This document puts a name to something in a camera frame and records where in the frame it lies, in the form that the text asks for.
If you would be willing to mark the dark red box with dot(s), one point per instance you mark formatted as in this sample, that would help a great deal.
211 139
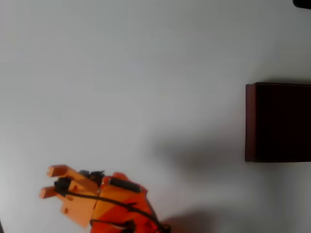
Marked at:
279 121

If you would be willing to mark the light orange camera mount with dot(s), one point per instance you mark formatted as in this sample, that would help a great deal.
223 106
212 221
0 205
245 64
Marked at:
80 208

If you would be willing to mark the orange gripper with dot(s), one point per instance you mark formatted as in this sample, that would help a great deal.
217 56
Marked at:
81 185

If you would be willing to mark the black object at edge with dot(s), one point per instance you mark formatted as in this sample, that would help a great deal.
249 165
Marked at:
302 3

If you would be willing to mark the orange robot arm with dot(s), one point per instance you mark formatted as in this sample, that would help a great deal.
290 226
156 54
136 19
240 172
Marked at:
141 218

